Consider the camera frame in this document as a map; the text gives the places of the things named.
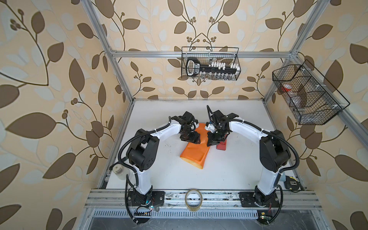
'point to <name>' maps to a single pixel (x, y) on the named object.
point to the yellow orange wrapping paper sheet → (195, 154)
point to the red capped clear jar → (286, 87)
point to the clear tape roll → (193, 209)
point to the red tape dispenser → (222, 145)
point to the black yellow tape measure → (291, 183)
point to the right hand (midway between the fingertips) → (208, 146)
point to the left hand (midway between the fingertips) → (197, 140)
